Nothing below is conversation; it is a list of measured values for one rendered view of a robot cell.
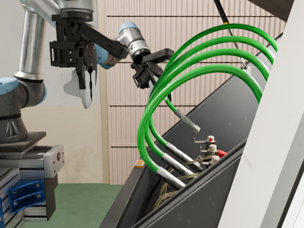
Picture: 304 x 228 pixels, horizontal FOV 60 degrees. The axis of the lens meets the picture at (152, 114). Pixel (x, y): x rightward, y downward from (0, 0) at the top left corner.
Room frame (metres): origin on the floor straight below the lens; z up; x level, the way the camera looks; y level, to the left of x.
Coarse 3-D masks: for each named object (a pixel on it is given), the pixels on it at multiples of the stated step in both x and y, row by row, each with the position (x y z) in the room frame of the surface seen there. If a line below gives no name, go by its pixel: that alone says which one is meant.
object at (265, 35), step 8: (224, 24) 0.74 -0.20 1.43; (232, 24) 0.73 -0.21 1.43; (240, 24) 0.72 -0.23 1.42; (208, 32) 0.77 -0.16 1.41; (256, 32) 0.70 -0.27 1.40; (264, 32) 0.69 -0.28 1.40; (192, 40) 0.79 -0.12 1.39; (272, 40) 0.68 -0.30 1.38; (184, 48) 0.81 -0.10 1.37; (176, 56) 0.82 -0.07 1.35; (168, 64) 0.83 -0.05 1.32; (168, 104) 0.83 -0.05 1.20
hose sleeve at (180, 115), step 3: (177, 111) 0.81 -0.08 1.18; (177, 114) 0.81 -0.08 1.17; (180, 114) 0.81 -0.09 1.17; (183, 114) 0.81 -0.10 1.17; (180, 117) 0.80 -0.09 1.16; (183, 117) 0.80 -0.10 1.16; (186, 117) 0.80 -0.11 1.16; (183, 120) 0.80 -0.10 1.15; (186, 120) 0.79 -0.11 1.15; (189, 120) 0.79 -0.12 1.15; (186, 123) 0.79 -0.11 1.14; (189, 123) 0.79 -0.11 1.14; (192, 123) 0.79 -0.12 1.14; (189, 126) 0.79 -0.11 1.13; (192, 126) 0.78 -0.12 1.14
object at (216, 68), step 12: (192, 72) 0.45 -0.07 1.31; (204, 72) 0.44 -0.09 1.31; (216, 72) 0.45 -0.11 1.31; (228, 72) 0.44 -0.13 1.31; (240, 72) 0.43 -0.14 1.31; (168, 84) 0.46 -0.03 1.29; (180, 84) 0.45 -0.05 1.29; (252, 84) 0.43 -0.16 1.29; (156, 96) 0.46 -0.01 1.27; (144, 120) 0.46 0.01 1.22; (144, 132) 0.46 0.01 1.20; (144, 144) 0.46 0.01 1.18; (144, 156) 0.46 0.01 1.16; (156, 168) 0.46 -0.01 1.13; (168, 180) 0.45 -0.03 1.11
